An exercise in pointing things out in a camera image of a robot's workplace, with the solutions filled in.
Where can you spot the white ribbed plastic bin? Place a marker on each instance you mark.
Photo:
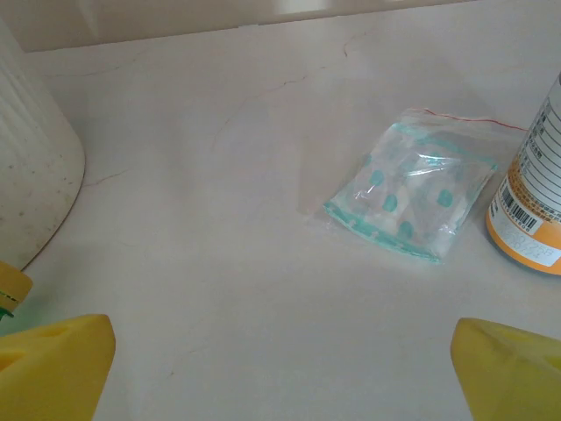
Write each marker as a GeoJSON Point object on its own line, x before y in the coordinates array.
{"type": "Point", "coordinates": [30, 166]}

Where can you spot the clear zip bag teal dots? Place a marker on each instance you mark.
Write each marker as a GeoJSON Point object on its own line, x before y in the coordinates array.
{"type": "Point", "coordinates": [407, 193]}

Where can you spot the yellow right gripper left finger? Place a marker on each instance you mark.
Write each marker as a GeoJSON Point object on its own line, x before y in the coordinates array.
{"type": "Point", "coordinates": [52, 373]}

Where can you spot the green plastic bottle yellow cap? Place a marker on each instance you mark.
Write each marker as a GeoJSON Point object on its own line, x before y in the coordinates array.
{"type": "Point", "coordinates": [13, 285]}

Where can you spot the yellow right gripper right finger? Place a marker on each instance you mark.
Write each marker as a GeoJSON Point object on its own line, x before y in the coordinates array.
{"type": "Point", "coordinates": [517, 377]}

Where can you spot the orange label bottle orange cap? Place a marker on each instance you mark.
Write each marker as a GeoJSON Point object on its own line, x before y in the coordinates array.
{"type": "Point", "coordinates": [530, 210]}

